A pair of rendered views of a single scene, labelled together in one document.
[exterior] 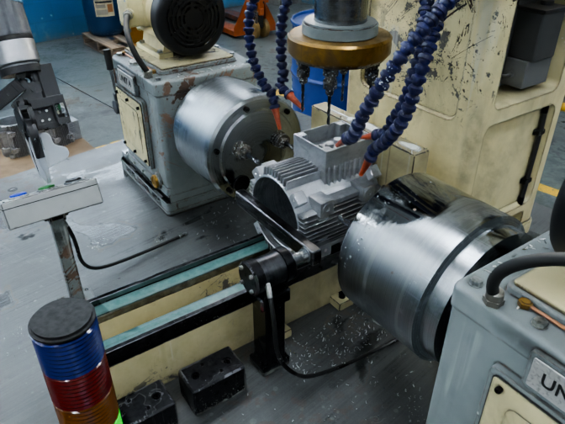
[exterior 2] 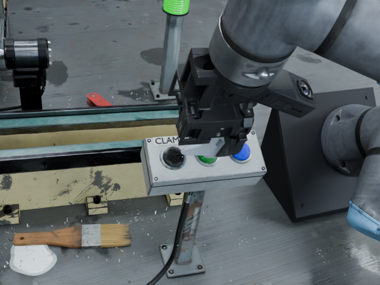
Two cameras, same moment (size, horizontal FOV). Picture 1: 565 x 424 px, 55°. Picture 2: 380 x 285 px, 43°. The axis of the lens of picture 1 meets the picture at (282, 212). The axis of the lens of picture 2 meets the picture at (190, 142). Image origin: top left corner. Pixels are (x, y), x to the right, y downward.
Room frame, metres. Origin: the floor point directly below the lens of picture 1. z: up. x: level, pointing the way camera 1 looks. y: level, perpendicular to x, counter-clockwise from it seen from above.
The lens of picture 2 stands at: (1.40, 0.54, 1.50)
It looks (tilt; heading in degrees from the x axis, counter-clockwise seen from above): 39 degrees down; 193
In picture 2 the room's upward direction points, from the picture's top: 9 degrees clockwise
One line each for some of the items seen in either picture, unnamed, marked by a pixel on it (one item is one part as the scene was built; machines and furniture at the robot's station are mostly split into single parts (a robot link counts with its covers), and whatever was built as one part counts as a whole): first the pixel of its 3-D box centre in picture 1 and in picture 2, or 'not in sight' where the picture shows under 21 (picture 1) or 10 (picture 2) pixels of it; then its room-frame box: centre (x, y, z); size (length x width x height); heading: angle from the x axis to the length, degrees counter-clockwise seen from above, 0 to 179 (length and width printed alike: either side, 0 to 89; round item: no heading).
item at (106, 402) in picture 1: (86, 402); not in sight; (0.38, 0.21, 1.10); 0.06 x 0.06 x 0.04
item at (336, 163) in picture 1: (333, 151); not in sight; (0.95, -0.10, 1.11); 0.12 x 0.11 x 0.07; 125
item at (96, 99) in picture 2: not in sight; (100, 104); (0.53, 0.09, 0.81); 0.09 x 0.03 x 0.02; 65
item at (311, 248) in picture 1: (274, 224); not in sight; (0.84, 0.02, 1.01); 0.26 x 0.04 x 0.03; 35
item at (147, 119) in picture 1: (183, 119); not in sight; (1.42, 0.27, 0.99); 0.35 x 0.31 x 0.37; 35
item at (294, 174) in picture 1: (315, 199); not in sight; (0.93, -0.07, 1.01); 0.20 x 0.19 x 0.19; 125
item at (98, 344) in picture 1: (68, 340); not in sight; (0.38, 0.21, 1.19); 0.06 x 0.06 x 0.04
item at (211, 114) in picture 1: (225, 129); not in sight; (1.22, 0.14, 1.04); 0.37 x 0.25 x 0.25; 35
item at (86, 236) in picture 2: not in sight; (74, 236); (0.91, 0.24, 0.80); 0.21 x 0.05 x 0.01; 119
